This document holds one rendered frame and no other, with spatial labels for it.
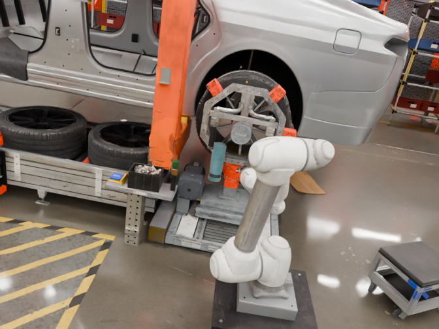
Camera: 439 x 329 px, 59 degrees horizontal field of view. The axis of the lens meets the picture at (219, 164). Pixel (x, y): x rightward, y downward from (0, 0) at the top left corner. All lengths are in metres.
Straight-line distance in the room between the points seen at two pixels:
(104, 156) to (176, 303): 1.19
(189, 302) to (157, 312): 0.20
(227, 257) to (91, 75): 1.92
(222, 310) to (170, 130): 1.15
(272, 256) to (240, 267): 0.18
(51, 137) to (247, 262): 1.91
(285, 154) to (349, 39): 1.59
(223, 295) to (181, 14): 1.53
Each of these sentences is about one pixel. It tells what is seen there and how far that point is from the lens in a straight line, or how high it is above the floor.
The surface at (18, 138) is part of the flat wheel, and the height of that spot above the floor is 0.44.
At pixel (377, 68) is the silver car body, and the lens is 2.96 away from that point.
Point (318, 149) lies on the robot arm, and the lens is 1.48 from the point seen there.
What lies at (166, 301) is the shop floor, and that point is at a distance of 2.38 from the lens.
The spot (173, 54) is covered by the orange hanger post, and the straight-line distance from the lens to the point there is 2.37.
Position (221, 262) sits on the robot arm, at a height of 0.58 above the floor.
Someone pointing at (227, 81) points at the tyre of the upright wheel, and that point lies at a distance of 2.60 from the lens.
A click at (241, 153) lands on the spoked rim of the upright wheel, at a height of 0.62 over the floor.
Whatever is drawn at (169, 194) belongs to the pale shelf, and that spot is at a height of 0.45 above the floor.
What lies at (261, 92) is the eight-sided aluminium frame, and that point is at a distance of 2.51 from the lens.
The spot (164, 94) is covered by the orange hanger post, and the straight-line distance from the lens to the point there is 2.43.
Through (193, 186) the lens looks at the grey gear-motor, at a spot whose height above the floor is 0.36.
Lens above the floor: 1.66
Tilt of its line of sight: 24 degrees down
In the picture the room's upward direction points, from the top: 10 degrees clockwise
